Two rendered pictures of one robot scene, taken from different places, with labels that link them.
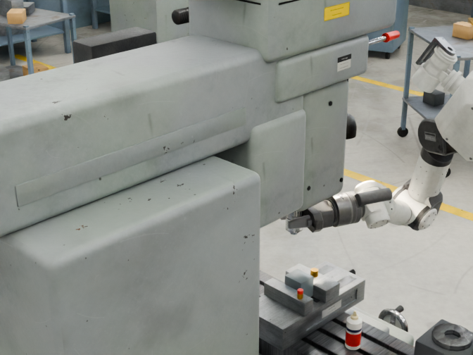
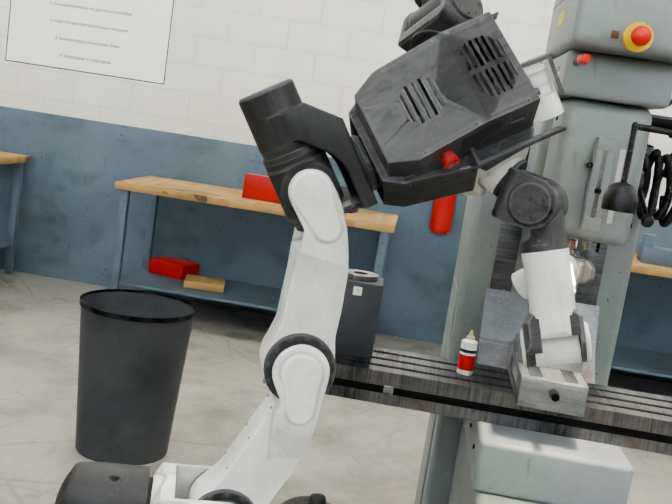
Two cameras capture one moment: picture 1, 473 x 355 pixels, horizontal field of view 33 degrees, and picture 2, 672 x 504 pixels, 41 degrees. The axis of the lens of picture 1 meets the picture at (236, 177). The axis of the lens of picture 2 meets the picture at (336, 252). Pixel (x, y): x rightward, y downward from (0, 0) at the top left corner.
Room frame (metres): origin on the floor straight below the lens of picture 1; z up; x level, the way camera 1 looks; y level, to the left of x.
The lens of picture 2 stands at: (3.15, -1.98, 1.51)
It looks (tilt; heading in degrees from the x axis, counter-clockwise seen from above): 9 degrees down; 140
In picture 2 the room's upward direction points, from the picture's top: 9 degrees clockwise
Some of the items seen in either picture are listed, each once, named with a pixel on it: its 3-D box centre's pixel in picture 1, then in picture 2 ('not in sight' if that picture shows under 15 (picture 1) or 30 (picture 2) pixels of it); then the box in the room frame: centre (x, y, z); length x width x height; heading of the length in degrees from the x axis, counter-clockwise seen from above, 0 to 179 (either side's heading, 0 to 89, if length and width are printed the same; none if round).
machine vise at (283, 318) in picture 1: (305, 296); (545, 367); (1.88, -0.19, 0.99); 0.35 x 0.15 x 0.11; 134
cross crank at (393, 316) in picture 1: (386, 329); not in sight; (2.22, -0.50, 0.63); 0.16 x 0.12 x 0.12; 135
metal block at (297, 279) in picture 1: (298, 285); not in sight; (1.85, -0.17, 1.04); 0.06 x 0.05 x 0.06; 44
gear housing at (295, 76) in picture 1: (287, 58); (605, 82); (1.84, -0.12, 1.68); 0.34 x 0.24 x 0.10; 135
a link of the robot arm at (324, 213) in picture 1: (325, 213); (561, 270); (1.90, -0.24, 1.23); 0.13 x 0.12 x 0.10; 20
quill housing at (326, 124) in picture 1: (295, 136); (591, 170); (1.87, -0.15, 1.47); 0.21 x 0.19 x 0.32; 45
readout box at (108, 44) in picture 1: (116, 76); not in sight; (1.89, 0.30, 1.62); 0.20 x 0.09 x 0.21; 135
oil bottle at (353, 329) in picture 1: (353, 328); (468, 351); (1.72, -0.30, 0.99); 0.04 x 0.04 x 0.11
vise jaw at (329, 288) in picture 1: (312, 282); (549, 356); (1.89, -0.21, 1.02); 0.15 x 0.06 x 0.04; 44
